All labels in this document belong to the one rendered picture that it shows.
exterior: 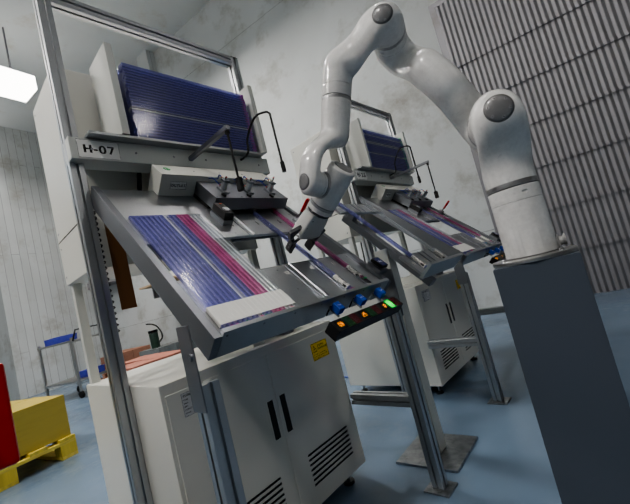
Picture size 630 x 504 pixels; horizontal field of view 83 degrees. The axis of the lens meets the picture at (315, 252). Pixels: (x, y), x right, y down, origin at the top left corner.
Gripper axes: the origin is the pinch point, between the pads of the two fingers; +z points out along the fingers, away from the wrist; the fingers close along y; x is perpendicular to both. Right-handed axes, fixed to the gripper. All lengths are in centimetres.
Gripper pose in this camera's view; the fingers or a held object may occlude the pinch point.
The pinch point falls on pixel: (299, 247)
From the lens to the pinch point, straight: 121.8
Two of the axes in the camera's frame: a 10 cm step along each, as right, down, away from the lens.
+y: -6.6, 1.1, -7.4
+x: 6.1, 6.6, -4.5
